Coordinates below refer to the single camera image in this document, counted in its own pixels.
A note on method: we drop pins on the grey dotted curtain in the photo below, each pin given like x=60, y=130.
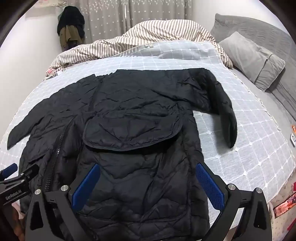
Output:
x=138, y=14

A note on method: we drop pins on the grey pillow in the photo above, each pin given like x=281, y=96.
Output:
x=252, y=60

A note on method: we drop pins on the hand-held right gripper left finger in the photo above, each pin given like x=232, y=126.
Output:
x=84, y=188

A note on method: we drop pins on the light grid-pattern blanket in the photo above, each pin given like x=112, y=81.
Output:
x=242, y=143

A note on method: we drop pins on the black quilted jacket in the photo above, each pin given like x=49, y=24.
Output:
x=138, y=129

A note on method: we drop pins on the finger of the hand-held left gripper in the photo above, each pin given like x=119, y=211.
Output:
x=30, y=172
x=9, y=169

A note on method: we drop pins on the pink cloth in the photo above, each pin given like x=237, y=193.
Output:
x=49, y=72

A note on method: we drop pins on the orange and white packet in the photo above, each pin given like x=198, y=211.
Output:
x=293, y=136

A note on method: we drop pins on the wall poster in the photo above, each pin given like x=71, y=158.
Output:
x=49, y=2

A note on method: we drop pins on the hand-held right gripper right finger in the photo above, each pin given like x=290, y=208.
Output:
x=209, y=185

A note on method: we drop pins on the grey bed sheet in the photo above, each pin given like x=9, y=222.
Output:
x=277, y=102

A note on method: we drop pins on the striped duvet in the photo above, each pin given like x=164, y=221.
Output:
x=143, y=34

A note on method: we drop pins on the olive hanging garment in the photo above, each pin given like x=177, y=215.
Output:
x=68, y=37

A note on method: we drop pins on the black hanging garment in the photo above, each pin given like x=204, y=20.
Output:
x=70, y=19

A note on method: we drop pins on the grey quilted headboard cushion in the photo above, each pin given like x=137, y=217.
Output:
x=261, y=30

